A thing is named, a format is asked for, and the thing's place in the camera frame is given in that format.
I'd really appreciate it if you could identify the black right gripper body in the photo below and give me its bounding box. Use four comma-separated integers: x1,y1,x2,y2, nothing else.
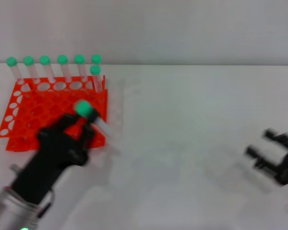
254,134,288,186

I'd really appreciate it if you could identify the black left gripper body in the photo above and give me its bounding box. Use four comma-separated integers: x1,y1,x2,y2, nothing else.
11,119,96,207

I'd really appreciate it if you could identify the green capped clear test tube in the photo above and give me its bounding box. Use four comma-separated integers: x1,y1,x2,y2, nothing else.
74,54,88,82
39,55,56,83
73,100,113,138
57,55,72,82
90,65,104,93
6,57,30,93
91,54,103,72
23,56,40,84

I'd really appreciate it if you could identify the orange test tube rack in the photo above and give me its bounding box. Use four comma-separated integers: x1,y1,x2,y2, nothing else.
0,75,108,152

